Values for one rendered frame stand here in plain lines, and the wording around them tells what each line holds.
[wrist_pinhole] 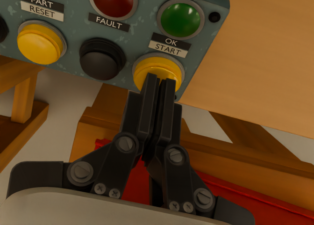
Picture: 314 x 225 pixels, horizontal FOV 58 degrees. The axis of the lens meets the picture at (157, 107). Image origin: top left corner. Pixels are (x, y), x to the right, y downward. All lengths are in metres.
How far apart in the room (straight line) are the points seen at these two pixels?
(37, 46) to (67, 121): 1.04
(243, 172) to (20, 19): 0.30
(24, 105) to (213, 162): 0.72
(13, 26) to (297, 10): 0.18
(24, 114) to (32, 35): 0.81
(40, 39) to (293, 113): 0.19
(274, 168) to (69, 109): 0.93
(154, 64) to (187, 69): 0.02
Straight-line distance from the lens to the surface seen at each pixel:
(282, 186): 0.41
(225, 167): 0.36
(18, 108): 0.97
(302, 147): 1.43
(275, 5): 0.22
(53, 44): 0.17
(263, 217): 0.34
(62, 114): 1.20
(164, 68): 0.16
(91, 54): 0.16
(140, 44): 0.16
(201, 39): 0.16
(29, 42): 0.17
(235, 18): 0.21
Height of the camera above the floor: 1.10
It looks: 72 degrees down
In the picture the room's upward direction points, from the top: 166 degrees clockwise
